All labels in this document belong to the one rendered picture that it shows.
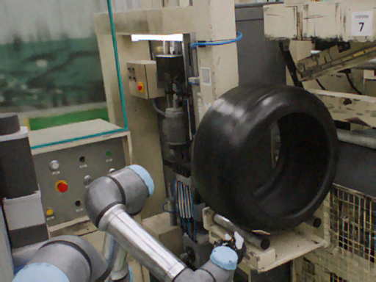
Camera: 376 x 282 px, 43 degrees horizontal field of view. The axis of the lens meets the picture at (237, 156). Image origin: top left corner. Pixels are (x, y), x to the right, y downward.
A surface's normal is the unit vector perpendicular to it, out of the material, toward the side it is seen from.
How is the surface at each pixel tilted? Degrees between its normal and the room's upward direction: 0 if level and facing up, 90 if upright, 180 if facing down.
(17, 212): 90
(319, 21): 90
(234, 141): 68
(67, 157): 90
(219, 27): 90
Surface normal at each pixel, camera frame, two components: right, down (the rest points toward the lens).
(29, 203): 0.43, 0.25
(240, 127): -0.09, -0.20
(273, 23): -0.81, 0.22
